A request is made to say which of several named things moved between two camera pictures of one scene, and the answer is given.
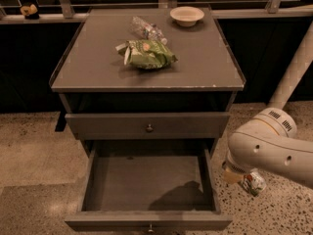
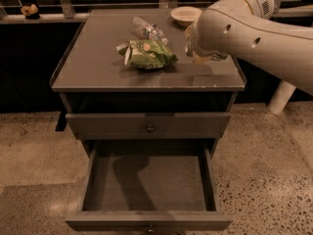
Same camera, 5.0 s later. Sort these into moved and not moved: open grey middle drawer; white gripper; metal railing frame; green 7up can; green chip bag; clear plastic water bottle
Moved: white gripper; green 7up can
Not moved: open grey middle drawer; metal railing frame; clear plastic water bottle; green chip bag
